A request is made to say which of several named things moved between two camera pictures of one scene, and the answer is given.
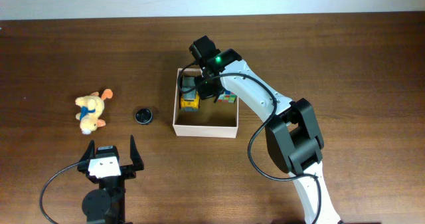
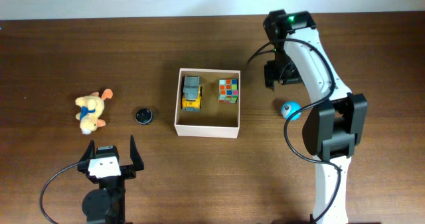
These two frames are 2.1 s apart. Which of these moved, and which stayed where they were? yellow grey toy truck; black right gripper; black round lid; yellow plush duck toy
Moved: black right gripper
Stayed: yellow plush duck toy; yellow grey toy truck; black round lid
